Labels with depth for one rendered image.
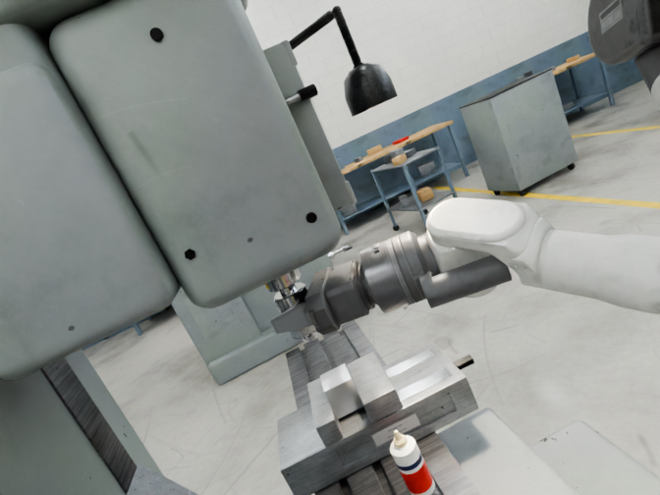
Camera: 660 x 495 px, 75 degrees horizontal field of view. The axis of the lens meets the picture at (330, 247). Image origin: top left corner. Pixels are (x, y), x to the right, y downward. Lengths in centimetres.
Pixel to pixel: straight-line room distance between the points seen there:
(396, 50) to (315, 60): 133
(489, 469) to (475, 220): 49
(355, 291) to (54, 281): 31
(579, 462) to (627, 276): 59
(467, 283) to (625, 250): 15
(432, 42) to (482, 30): 90
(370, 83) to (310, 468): 61
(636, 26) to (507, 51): 801
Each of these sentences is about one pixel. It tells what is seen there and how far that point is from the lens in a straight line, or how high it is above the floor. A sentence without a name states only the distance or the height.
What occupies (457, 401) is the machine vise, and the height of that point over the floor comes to 94.
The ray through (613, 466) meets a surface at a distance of 100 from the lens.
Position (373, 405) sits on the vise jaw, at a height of 101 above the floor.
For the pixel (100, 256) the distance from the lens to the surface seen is 47.
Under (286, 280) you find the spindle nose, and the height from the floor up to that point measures 129.
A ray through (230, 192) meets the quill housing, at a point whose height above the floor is 142.
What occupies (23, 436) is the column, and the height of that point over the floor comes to 126.
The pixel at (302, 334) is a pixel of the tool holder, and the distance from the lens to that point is 58.
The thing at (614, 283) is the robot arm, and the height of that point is 120.
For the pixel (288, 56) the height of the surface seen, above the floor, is 153.
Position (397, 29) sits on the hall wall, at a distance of 780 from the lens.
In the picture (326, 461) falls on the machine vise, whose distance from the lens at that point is 80.
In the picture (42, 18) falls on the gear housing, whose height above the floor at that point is 163.
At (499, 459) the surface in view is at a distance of 87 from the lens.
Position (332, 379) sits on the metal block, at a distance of 81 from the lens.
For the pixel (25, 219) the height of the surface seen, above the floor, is 148.
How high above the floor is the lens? 143
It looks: 13 degrees down
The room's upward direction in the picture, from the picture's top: 25 degrees counter-clockwise
